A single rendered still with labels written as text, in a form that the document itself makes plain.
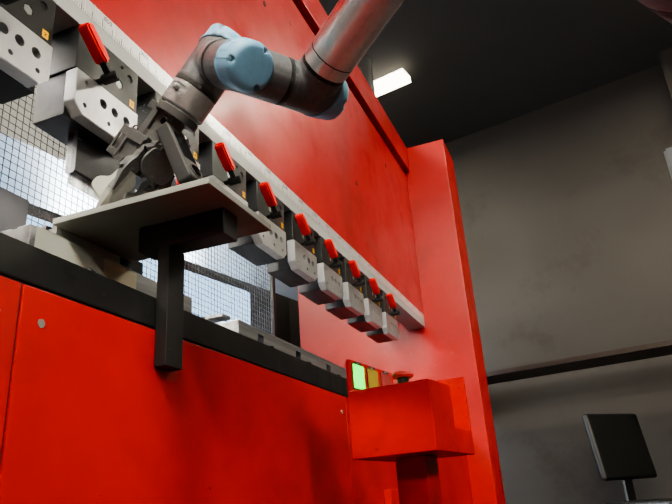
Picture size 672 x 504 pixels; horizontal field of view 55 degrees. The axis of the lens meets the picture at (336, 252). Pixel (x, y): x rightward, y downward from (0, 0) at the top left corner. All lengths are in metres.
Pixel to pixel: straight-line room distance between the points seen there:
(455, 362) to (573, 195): 2.48
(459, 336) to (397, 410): 1.87
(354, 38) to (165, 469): 0.65
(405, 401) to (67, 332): 0.60
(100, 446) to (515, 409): 4.29
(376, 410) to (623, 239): 3.95
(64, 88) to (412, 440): 0.81
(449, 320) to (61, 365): 2.41
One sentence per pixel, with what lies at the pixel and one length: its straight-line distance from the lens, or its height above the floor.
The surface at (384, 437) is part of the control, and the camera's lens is 1.17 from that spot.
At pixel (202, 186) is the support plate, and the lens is 0.88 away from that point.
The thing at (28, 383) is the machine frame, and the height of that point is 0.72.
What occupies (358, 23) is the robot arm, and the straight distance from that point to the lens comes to 0.96.
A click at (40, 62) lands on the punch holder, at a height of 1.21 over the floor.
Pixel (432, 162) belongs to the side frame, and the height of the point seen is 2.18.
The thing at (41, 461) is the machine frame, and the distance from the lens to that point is 0.77.
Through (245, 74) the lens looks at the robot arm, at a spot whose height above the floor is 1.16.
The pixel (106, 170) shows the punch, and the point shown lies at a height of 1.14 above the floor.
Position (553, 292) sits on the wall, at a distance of 4.99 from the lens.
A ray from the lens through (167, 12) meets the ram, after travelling 1.46.
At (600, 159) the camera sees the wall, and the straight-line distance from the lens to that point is 5.24.
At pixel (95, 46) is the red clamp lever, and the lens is 1.14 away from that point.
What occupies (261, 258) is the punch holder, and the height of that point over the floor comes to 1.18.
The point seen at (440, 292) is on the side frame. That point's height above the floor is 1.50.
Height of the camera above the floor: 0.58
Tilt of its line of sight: 22 degrees up
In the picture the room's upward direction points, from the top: 4 degrees counter-clockwise
